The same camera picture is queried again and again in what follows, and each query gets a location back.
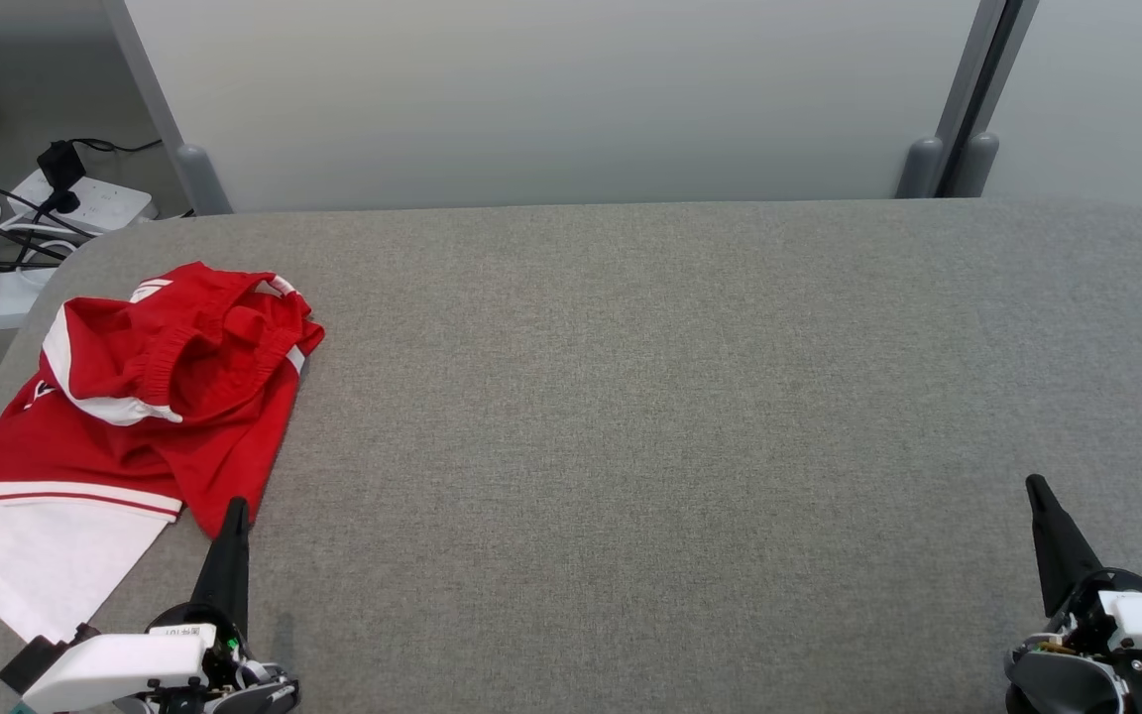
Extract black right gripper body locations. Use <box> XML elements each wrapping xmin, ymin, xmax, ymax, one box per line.
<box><xmin>1004</xmin><ymin>567</ymin><xmax>1142</xmax><ymax>714</ymax></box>

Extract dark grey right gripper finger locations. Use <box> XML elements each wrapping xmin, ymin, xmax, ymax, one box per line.
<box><xmin>1025</xmin><ymin>474</ymin><xmax>1107</xmax><ymax>618</ymax></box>

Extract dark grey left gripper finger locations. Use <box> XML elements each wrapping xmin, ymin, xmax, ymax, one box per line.
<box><xmin>189</xmin><ymin>498</ymin><xmax>252</xmax><ymax>638</ymax></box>

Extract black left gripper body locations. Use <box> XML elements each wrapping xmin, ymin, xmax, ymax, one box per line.
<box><xmin>140</xmin><ymin>603</ymin><xmax>301</xmax><ymax>714</ymax></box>

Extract red Bulls basketball shorts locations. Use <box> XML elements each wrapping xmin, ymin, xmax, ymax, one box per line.
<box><xmin>41</xmin><ymin>262</ymin><xmax>326</xmax><ymax>539</ymax></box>

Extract red and white basketball jersey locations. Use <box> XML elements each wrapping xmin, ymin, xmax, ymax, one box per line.
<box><xmin>0</xmin><ymin>276</ymin><xmax>304</xmax><ymax>647</ymax></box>

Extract black power adapter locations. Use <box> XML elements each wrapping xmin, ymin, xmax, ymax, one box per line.
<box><xmin>36</xmin><ymin>140</ymin><xmax>88</xmax><ymax>215</ymax></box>

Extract white partition panel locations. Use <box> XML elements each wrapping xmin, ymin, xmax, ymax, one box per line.
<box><xmin>985</xmin><ymin>0</ymin><xmax>1142</xmax><ymax>231</ymax></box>
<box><xmin>123</xmin><ymin>0</ymin><xmax>984</xmax><ymax>216</ymax></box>

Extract grey partition post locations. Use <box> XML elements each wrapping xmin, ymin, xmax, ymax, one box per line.
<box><xmin>946</xmin><ymin>0</ymin><xmax>1041</xmax><ymax>199</ymax></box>
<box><xmin>99</xmin><ymin>0</ymin><xmax>236</xmax><ymax>217</ymax></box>
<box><xmin>893</xmin><ymin>0</ymin><xmax>1013</xmax><ymax>200</ymax></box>

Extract thin black adapter cable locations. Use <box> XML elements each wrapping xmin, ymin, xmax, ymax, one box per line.
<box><xmin>70</xmin><ymin>137</ymin><xmax>165</xmax><ymax>157</ymax></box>

